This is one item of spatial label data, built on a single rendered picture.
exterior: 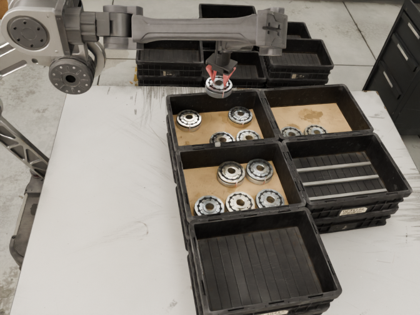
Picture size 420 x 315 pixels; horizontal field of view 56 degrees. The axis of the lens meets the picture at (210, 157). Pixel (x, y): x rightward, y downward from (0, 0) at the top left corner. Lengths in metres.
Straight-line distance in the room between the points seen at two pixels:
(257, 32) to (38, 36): 0.51
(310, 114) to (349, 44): 2.30
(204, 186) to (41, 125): 1.72
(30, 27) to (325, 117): 1.25
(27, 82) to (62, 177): 1.74
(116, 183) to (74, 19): 0.79
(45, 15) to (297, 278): 1.02
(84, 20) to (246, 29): 0.38
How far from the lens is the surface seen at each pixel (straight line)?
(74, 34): 1.02
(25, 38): 1.06
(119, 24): 1.02
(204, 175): 1.47
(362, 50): 4.01
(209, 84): 1.53
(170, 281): 1.40
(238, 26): 0.93
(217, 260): 1.30
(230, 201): 1.38
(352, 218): 1.54
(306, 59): 2.77
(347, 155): 1.70
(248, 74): 2.71
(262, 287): 1.28
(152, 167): 1.66
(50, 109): 3.05
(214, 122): 1.67
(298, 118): 1.77
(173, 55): 2.61
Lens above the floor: 1.99
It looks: 49 degrees down
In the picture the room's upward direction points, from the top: 7 degrees clockwise
